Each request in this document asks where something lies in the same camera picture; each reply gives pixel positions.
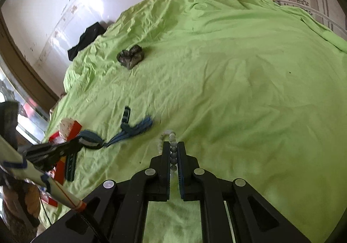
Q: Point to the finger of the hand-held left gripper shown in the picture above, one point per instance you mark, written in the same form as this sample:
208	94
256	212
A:
51	149
48	163

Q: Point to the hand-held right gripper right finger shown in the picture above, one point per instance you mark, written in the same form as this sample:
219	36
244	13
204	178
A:
182	167

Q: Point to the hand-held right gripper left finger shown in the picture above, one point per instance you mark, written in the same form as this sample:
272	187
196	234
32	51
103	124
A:
165	167

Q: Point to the red-rimmed white tray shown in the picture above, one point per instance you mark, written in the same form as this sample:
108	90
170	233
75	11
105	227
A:
60	169

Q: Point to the blue fabric headband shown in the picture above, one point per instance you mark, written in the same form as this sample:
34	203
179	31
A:
90	141

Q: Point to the person's left hand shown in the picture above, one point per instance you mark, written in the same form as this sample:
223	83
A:
31	201

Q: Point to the dark striped hair clip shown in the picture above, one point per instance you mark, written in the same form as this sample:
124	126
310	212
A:
70	165
125	115

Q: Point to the glass window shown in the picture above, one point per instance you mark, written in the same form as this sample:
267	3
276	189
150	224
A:
29	112

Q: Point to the green bedsheet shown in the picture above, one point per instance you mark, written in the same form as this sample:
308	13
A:
244	96

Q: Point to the dark green scrunchie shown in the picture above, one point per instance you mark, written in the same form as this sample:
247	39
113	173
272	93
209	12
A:
130	57

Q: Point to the black cloth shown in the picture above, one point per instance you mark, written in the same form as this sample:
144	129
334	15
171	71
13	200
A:
86	39

